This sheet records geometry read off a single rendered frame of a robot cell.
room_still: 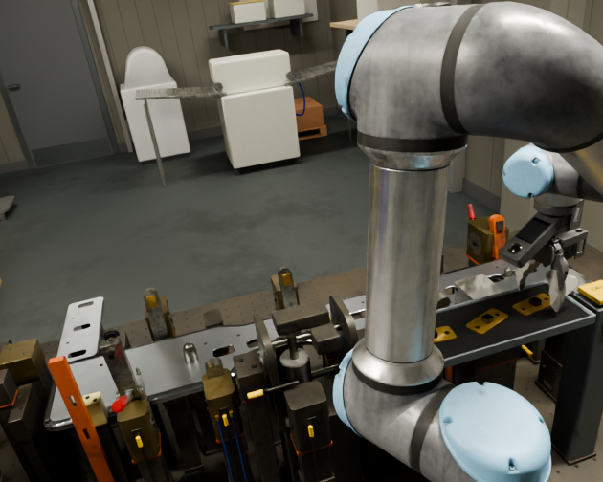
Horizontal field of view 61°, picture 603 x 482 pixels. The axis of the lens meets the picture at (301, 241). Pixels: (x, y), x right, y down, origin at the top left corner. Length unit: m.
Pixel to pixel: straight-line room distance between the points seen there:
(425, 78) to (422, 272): 0.21
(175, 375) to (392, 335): 0.73
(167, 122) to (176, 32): 1.29
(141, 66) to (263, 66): 1.56
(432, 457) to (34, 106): 6.95
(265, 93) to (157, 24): 2.19
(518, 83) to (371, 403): 0.40
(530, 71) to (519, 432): 0.37
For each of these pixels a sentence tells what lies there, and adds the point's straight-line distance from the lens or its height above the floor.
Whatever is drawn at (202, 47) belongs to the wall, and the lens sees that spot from 7.14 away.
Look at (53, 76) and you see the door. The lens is 7.20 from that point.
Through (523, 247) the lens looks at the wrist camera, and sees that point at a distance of 0.98.
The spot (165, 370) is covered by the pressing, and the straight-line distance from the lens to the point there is 1.27.
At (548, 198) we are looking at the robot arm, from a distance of 0.98.
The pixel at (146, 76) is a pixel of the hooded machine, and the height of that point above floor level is 1.01.
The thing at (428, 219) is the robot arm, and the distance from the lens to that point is 0.56.
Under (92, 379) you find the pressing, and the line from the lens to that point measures 1.33.
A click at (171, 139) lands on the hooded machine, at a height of 0.26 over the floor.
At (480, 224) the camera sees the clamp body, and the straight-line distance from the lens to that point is 1.64.
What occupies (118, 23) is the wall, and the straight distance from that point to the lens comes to 7.11.
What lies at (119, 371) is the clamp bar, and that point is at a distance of 1.08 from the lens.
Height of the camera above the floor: 1.78
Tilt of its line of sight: 27 degrees down
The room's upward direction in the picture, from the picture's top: 7 degrees counter-clockwise
